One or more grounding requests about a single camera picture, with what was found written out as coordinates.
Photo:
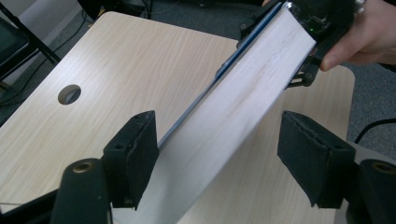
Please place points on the black folding chair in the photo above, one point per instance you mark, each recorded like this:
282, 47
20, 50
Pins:
15, 46

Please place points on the blue book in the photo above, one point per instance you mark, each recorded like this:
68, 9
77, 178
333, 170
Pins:
233, 102

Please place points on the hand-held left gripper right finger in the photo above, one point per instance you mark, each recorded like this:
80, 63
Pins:
314, 161

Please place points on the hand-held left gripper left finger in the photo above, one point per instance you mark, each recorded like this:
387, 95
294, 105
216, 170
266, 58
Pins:
134, 155

